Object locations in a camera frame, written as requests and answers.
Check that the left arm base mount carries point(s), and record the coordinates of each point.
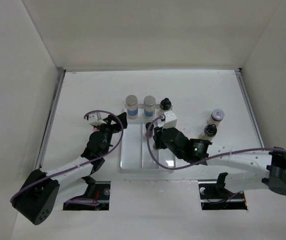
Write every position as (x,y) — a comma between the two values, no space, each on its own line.
(95,197)

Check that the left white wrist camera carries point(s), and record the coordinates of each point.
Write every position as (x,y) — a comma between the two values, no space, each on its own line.
(95,118)

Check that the red-label white-lid jar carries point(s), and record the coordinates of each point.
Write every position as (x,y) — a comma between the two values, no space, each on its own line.
(216,117)

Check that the black-lid tan spice jar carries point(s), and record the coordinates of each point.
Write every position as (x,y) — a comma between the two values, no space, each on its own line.
(209,132)

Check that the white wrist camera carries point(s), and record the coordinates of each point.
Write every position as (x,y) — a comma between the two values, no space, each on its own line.
(95,118)
(169,119)

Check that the clear plastic organizer tray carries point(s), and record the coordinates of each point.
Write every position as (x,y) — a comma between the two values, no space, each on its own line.
(135,156)

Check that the black-lid white spice jar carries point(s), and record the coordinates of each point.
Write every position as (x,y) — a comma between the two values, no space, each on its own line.
(165,106)

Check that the small black-lid spice bottle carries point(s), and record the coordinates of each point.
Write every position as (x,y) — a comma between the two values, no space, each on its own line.
(149,126)

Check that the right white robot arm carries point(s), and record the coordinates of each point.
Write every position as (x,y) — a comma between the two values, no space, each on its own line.
(259,168)

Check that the silver-lid blue-label shaker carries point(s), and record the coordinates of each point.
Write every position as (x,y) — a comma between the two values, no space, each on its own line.
(132,106)
(149,107)

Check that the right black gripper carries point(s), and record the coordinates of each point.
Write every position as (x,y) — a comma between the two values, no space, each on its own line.
(157,136)

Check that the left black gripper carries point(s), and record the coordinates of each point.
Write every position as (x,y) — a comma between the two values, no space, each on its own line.
(116,127)

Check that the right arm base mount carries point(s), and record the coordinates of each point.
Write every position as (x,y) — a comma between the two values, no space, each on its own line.
(214,196)

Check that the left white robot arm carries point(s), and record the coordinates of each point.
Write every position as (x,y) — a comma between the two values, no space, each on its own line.
(70,185)

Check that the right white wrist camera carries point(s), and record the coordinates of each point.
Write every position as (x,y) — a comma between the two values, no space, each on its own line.
(169,119)

